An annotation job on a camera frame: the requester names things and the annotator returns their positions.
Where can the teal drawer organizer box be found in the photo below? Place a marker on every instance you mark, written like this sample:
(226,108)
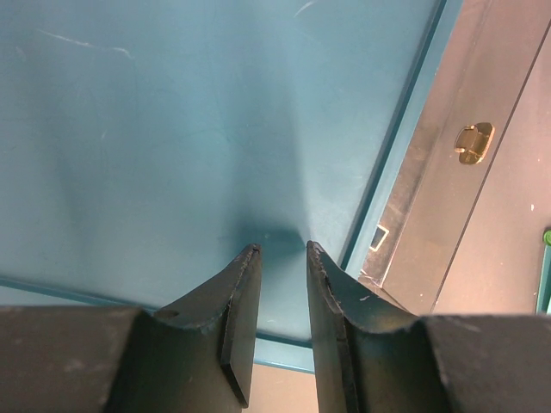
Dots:
(145,143)

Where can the green lip balm stick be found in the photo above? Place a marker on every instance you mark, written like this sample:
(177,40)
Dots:
(547,237)

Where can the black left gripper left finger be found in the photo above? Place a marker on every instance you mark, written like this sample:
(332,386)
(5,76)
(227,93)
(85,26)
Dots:
(193,355)

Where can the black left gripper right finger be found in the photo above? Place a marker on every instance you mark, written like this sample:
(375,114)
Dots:
(371,356)

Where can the clear bottom drawer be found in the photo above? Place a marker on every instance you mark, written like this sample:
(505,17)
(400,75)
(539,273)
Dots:
(462,228)

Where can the teal mat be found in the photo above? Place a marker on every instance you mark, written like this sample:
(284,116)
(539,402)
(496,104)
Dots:
(543,296)

